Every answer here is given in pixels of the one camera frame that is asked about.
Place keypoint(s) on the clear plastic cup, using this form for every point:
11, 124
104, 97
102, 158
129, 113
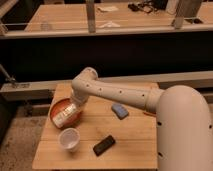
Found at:
45, 26

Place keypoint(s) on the white paper sheet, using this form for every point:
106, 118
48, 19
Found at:
108, 9

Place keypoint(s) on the metal clamp bracket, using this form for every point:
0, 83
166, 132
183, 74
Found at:
12, 80

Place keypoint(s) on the black rectangular bar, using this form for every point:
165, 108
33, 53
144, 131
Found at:
104, 145

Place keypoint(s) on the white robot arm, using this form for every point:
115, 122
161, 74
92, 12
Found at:
184, 122

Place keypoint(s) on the grey metal post right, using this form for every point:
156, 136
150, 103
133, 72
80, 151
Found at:
179, 17

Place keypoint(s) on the orange ceramic bowl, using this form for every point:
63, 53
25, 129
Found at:
69, 123

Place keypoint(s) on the white labelled bottle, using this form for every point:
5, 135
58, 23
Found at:
64, 112

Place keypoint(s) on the white paper cup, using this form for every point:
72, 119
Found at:
69, 139

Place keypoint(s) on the grey metal post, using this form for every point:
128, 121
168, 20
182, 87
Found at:
179, 17
90, 9

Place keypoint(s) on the orange pen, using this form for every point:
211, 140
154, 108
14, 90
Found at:
149, 114

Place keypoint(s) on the white crumpled paper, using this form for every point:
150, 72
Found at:
109, 24

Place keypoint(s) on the small wooden table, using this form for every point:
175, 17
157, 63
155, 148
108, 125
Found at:
135, 137

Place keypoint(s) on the blue sponge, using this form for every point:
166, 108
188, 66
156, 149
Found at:
119, 110

